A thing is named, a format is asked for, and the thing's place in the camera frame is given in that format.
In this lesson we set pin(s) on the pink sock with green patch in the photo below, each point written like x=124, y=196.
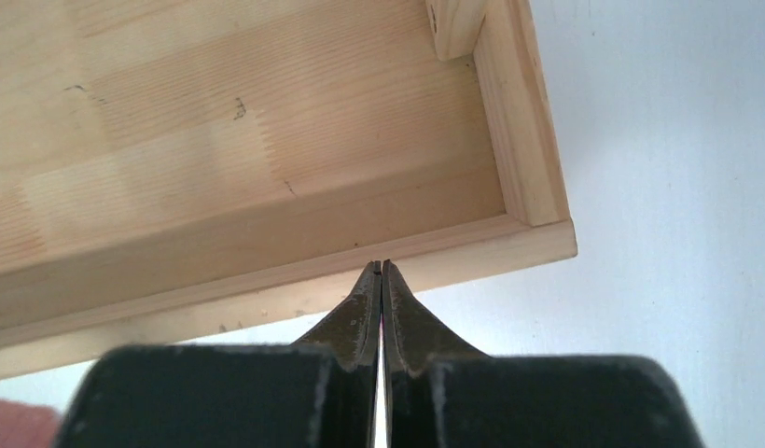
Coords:
x=27, y=426

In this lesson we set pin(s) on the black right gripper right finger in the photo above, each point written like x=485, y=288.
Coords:
x=444, y=392

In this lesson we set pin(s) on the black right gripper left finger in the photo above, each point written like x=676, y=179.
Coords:
x=318, y=391

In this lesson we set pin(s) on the wooden hanger rack stand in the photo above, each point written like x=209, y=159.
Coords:
x=176, y=169

